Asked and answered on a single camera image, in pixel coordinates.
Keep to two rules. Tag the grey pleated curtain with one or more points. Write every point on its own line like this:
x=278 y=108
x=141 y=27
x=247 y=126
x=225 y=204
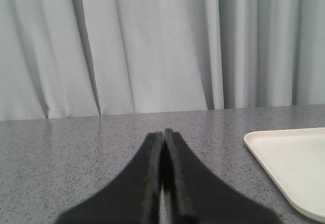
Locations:
x=69 y=58

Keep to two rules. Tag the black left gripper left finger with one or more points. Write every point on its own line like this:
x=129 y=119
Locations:
x=133 y=196

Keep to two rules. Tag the cream rectangular plastic tray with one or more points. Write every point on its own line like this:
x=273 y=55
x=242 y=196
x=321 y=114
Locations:
x=294 y=160

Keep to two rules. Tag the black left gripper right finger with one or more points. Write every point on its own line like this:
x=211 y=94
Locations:
x=196 y=195

